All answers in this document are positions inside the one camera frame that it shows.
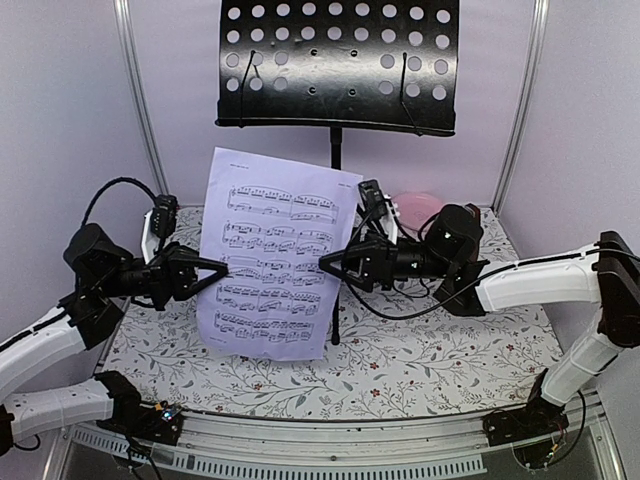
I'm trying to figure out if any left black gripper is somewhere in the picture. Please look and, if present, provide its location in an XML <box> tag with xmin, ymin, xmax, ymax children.
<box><xmin>99</xmin><ymin>240</ymin><xmax>229</xmax><ymax>310</ymax></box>

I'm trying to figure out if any black perforated music stand desk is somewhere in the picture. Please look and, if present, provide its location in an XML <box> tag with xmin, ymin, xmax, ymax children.
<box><xmin>216</xmin><ymin>1</ymin><xmax>460</xmax><ymax>137</ymax></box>

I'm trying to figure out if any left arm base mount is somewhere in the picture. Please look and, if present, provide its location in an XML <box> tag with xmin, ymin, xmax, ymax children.
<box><xmin>94</xmin><ymin>371</ymin><xmax>184</xmax><ymax>446</ymax></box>

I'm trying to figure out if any left aluminium frame post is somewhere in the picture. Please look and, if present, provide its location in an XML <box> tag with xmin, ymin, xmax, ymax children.
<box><xmin>113</xmin><ymin>0</ymin><xmax>170</xmax><ymax>194</ymax></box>

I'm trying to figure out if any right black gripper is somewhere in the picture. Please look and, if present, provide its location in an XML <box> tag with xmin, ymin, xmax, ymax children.
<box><xmin>311</xmin><ymin>227</ymin><xmax>452</xmax><ymax>293</ymax></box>

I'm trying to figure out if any floral patterned table mat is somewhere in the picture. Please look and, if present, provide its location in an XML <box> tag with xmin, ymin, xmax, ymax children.
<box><xmin>104</xmin><ymin>208</ymin><xmax>561</xmax><ymax>421</ymax></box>

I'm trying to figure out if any black folding tripod stand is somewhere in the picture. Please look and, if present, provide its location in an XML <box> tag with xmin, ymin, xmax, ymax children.
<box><xmin>327</xmin><ymin>127</ymin><xmax>346</xmax><ymax>347</ymax></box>

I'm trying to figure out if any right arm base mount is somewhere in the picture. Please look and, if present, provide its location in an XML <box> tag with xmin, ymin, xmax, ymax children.
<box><xmin>482</xmin><ymin>392</ymin><xmax>569</xmax><ymax>446</ymax></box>

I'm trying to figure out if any pink plastic plate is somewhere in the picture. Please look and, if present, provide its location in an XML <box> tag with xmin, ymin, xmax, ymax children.
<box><xmin>392</xmin><ymin>192</ymin><xmax>444</xmax><ymax>232</ymax></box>

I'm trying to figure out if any right aluminium frame post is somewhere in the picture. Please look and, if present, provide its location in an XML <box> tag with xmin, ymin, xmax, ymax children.
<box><xmin>491</xmin><ymin>0</ymin><xmax>550</xmax><ymax>217</ymax></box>

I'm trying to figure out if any front aluminium rail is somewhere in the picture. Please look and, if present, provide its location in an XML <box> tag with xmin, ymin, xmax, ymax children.
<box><xmin>44</xmin><ymin>391</ymin><xmax>626</xmax><ymax>479</ymax></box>

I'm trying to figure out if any aluminium frame post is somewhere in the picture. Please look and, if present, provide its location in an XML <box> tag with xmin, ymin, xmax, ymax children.
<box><xmin>491</xmin><ymin>0</ymin><xmax>550</xmax><ymax>217</ymax></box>
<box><xmin>113</xmin><ymin>0</ymin><xmax>170</xmax><ymax>194</ymax></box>

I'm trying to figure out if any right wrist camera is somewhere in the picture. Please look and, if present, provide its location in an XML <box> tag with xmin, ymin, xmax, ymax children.
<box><xmin>358</xmin><ymin>180</ymin><xmax>399</xmax><ymax>245</ymax></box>

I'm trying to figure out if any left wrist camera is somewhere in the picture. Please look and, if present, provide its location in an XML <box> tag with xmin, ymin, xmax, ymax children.
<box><xmin>141</xmin><ymin>195</ymin><xmax>179</xmax><ymax>263</ymax></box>

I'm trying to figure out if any dark red metronome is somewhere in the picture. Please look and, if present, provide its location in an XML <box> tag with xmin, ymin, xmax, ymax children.
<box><xmin>463</xmin><ymin>203</ymin><xmax>481</xmax><ymax>226</ymax></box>

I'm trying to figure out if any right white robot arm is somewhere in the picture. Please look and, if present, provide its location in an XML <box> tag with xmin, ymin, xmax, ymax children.
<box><xmin>319</xmin><ymin>204</ymin><xmax>639</xmax><ymax>436</ymax></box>

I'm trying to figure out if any purple sheet music paper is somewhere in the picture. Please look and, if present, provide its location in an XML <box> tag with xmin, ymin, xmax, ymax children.
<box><xmin>196</xmin><ymin>148</ymin><xmax>363</xmax><ymax>361</ymax></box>

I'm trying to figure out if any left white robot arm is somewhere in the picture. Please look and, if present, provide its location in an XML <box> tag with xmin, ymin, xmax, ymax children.
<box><xmin>1</xmin><ymin>223</ymin><xmax>228</xmax><ymax>453</ymax></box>

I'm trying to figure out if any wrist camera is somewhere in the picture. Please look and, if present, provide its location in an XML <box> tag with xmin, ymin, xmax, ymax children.
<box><xmin>358</xmin><ymin>180</ymin><xmax>399</xmax><ymax>245</ymax></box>
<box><xmin>141</xmin><ymin>195</ymin><xmax>179</xmax><ymax>263</ymax></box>

